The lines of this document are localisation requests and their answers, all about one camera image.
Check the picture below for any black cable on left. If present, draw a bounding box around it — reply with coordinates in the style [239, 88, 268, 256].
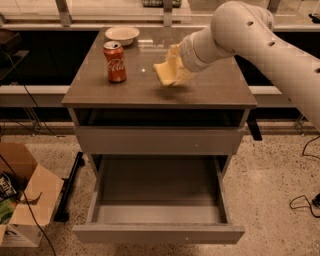
[0, 53, 58, 256]

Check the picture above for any yellow sponge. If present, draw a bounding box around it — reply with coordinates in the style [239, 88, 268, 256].
[153, 57, 182, 86]

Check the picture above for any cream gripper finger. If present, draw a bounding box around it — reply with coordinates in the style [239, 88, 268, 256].
[165, 45, 181, 63]
[172, 67, 197, 86]

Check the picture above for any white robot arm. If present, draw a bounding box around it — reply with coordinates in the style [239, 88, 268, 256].
[168, 1, 320, 130]

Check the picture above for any black cable on right floor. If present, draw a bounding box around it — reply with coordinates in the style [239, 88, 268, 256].
[288, 134, 320, 219]

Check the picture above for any open grey middle drawer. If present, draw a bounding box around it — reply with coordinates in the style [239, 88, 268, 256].
[73, 156, 245, 244]

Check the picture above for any black floor bar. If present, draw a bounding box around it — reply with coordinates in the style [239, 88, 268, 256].
[54, 152, 85, 222]

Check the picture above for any cardboard box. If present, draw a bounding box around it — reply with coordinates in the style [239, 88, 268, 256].
[0, 143, 63, 248]

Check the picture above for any white bowl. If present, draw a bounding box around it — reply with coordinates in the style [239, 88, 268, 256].
[105, 26, 140, 46]

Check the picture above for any grey drawer cabinet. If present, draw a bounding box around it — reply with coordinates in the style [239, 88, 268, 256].
[62, 27, 256, 171]

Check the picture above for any red cola can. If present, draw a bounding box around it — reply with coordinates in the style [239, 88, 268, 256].
[103, 41, 127, 83]

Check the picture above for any closed grey top drawer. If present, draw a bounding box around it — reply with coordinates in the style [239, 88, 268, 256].
[75, 126, 244, 155]

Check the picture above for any green snack packet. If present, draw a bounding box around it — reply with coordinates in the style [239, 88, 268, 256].
[0, 173, 17, 224]

